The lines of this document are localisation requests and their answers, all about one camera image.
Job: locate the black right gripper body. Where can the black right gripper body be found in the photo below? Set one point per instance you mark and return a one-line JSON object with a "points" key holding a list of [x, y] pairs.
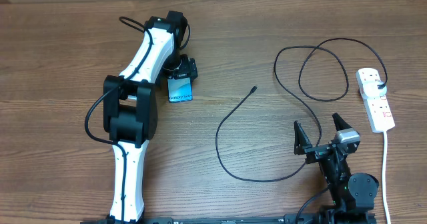
{"points": [[317, 153]]}

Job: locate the white power strip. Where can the white power strip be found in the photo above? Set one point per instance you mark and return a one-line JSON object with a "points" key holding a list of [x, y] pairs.
{"points": [[377, 109]]}

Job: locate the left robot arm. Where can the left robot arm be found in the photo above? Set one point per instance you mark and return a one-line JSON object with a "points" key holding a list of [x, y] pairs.
{"points": [[130, 109]]}

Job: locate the white charger plug adapter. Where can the white charger plug adapter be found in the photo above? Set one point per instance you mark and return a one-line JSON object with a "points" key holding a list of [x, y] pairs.
{"points": [[372, 89]]}

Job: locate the blue Samsung Galaxy phone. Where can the blue Samsung Galaxy phone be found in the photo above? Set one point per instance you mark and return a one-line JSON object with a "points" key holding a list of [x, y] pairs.
{"points": [[179, 90]]}

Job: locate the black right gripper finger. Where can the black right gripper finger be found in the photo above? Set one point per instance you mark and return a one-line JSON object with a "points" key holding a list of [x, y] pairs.
{"points": [[339, 123], [302, 141]]}

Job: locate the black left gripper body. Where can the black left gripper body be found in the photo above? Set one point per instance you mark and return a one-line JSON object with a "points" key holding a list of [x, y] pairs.
{"points": [[185, 69]]}

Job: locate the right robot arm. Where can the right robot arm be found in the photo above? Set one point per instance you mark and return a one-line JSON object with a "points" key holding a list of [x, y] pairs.
{"points": [[353, 194]]}

